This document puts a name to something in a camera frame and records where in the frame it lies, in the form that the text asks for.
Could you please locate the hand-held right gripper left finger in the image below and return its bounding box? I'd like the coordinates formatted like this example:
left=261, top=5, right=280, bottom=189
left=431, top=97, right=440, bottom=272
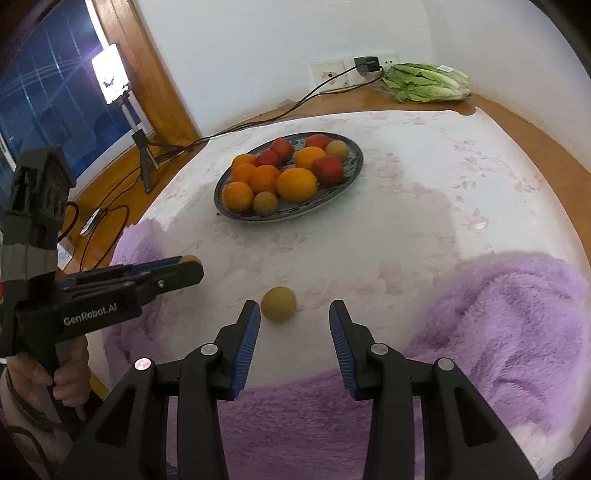
left=55, top=300, right=262, bottom=480

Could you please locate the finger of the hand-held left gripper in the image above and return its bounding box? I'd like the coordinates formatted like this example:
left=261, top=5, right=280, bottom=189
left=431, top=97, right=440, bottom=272
left=69, top=261, right=205, bottom=305
left=55, top=256, right=185, bottom=289

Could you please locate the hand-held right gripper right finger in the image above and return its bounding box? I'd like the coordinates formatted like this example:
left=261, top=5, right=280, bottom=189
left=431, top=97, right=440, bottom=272
left=329, top=299, right=527, bottom=480

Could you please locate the large yellow orange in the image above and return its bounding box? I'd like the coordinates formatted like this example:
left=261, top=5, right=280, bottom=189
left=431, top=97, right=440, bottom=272
left=276, top=167, right=320, bottom=203

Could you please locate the blue patterned ceramic plate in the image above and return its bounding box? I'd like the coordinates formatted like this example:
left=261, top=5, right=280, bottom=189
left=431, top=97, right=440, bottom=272
left=213, top=132, right=365, bottom=223

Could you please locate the person's left hand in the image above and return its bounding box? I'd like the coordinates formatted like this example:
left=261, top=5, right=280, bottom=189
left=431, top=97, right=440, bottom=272
left=0, top=337, right=92, bottom=432

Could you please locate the white adapter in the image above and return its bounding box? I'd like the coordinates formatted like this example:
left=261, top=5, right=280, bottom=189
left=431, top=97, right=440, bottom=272
left=79, top=210, right=103, bottom=238

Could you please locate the white floral tablecloth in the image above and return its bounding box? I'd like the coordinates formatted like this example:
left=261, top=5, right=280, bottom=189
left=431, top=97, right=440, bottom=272
left=88, top=108, right=585, bottom=393

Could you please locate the purple fleece blanket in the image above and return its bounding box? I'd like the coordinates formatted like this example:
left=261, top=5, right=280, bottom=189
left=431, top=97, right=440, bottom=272
left=99, top=222, right=591, bottom=480

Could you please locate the dark window pane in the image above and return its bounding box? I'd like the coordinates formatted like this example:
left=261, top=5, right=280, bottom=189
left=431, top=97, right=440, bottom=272
left=0, top=0, right=158, bottom=185

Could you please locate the light on tripod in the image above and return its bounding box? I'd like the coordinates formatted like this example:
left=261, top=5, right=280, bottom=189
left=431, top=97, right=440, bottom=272
left=85, top=0, right=204, bottom=144

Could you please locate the bagged romaine lettuce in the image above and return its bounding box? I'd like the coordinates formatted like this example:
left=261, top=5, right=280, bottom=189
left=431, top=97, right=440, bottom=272
left=381, top=63, right=472, bottom=103

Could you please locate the black plug-in charger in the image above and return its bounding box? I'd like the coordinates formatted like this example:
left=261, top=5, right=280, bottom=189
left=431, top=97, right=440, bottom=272
left=353, top=55, right=382, bottom=77

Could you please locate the thin black cable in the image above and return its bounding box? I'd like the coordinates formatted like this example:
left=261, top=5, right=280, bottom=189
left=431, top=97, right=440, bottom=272
left=58, top=200, right=132, bottom=273

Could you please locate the black charger cable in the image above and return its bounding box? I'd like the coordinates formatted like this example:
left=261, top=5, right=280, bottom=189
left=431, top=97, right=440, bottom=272
left=78, top=65, right=384, bottom=273

